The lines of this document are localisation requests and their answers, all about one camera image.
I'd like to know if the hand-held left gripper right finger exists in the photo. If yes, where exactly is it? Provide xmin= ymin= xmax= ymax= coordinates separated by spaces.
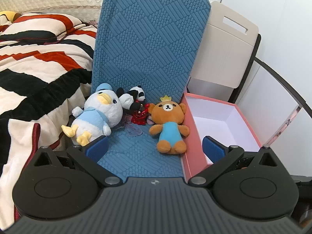
xmin=188 ymin=136 xmax=290 ymax=187

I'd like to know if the red shiny toy figure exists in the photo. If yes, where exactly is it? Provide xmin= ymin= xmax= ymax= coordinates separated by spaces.
xmin=131 ymin=103 xmax=151 ymax=125

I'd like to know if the purple hair bow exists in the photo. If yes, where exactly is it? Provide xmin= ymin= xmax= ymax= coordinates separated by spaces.
xmin=119 ymin=119 xmax=143 ymax=136

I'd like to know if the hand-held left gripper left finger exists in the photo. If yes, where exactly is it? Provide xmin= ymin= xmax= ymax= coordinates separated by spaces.
xmin=24 ymin=136 xmax=123 ymax=187

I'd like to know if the pink cardboard box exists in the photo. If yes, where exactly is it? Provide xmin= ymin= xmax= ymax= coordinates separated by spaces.
xmin=180 ymin=93 xmax=265 ymax=183

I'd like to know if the black curved metal bar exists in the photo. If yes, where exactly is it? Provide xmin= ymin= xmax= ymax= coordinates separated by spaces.
xmin=253 ymin=57 xmax=312 ymax=119

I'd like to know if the blue textured chair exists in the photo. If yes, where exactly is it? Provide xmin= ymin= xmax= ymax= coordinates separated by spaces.
xmin=91 ymin=0 xmax=211 ymax=178

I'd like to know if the red black striped blanket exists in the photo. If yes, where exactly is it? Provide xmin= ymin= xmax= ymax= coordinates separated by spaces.
xmin=0 ymin=12 xmax=98 ymax=226

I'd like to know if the white blue duck plush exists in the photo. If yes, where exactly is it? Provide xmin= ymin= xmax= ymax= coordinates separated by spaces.
xmin=61 ymin=83 xmax=124 ymax=147

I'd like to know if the black white panda plush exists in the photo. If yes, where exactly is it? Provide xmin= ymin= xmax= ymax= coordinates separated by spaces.
xmin=116 ymin=85 xmax=147 ymax=112

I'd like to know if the beige folding table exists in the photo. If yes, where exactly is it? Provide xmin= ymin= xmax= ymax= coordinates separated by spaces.
xmin=186 ymin=1 xmax=262 ymax=103

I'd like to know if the brown bear plush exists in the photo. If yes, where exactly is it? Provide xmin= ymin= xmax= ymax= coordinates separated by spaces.
xmin=147 ymin=95 xmax=191 ymax=155

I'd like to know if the white wardrobe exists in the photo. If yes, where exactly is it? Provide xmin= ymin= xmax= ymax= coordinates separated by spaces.
xmin=188 ymin=0 xmax=312 ymax=152

